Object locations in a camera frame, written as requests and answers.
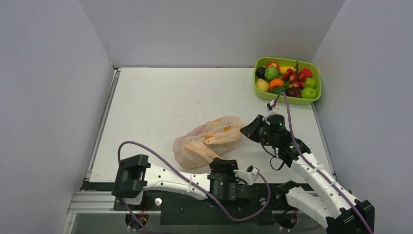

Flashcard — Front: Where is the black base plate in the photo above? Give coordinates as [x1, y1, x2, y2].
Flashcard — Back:
[130, 183, 294, 225]

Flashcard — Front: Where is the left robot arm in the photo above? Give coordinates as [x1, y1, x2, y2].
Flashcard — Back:
[112, 155, 259, 210]

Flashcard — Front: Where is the green guava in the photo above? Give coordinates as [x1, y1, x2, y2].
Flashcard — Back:
[264, 66, 279, 80]

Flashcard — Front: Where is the orange fruit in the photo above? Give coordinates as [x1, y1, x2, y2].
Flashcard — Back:
[268, 78, 284, 92]

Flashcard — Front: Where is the yellow banana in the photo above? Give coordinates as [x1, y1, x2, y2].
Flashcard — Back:
[279, 66, 294, 75]

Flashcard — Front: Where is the yellow lemon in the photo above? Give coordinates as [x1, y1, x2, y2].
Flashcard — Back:
[256, 78, 269, 93]

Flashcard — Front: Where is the aluminium table rail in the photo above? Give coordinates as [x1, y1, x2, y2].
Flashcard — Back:
[61, 68, 121, 234]

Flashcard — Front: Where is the green plastic fruit tray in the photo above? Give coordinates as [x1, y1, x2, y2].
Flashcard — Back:
[253, 57, 322, 105]

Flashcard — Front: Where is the red apple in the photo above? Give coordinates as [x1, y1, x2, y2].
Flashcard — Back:
[266, 62, 280, 71]

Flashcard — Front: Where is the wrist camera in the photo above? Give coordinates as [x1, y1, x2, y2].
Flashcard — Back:
[233, 165, 260, 185]
[263, 100, 279, 121]

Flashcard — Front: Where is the green lime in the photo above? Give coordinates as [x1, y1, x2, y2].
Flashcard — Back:
[270, 86, 287, 95]

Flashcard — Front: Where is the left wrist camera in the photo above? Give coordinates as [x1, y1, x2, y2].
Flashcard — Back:
[233, 165, 260, 185]

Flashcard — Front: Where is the dark purple plum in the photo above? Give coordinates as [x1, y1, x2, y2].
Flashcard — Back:
[285, 87, 301, 98]

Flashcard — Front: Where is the red grape bunch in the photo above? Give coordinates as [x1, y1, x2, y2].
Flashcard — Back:
[281, 61, 308, 88]

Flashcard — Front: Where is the translucent orange plastic bag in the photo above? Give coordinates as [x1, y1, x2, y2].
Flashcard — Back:
[172, 116, 245, 169]

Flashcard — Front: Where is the green apple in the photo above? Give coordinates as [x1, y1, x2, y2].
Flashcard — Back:
[304, 78, 317, 89]

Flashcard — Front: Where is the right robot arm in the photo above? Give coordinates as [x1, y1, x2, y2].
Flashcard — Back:
[240, 115, 375, 234]

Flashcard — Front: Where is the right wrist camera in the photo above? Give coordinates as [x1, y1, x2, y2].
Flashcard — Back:
[263, 100, 279, 121]

